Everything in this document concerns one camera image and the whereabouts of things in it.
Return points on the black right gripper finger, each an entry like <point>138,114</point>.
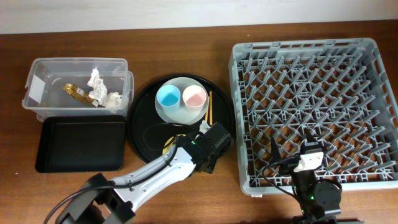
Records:
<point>311,145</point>
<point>275,154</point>

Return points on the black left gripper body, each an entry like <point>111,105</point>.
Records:
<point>212,169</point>

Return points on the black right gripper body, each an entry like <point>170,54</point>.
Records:
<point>289,167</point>

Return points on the yellow bowl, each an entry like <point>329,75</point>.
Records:
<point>170,142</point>

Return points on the wooden chopstick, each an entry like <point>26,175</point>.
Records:
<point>206,114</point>
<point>210,110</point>

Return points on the white tissue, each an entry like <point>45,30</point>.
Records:
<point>113,100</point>

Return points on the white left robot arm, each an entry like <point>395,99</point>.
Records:
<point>116,201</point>

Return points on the grey dishwasher rack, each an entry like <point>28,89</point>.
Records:
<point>335,89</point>

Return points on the clear plastic waste bin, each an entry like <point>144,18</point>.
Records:
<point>78,86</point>

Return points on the grey plate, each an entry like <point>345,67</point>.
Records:
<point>182,116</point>

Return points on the pink cup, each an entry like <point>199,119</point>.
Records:
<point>194,98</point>

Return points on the round black tray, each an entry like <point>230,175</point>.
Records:
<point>147,132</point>

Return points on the blue cup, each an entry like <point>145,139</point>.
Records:
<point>168,96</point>

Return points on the rectangular black tray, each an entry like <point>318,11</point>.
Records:
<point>81,144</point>

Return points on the crumpled white paper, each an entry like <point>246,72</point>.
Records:
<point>99,90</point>

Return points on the gold snack wrapper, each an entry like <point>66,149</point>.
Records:
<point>80,95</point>

